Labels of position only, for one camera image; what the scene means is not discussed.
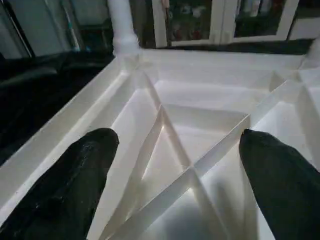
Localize black table mat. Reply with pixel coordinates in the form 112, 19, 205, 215
0, 37, 320, 167

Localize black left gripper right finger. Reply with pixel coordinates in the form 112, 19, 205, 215
238, 128, 320, 240

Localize grey metal frame post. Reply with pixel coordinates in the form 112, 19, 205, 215
0, 0, 36, 59
59, 0, 83, 53

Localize white glass door cabinet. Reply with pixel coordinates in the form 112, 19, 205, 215
152, 0, 301, 49

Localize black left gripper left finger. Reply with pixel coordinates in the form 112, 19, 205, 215
0, 127, 121, 240

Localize white plastic table top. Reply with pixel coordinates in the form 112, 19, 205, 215
0, 48, 320, 240

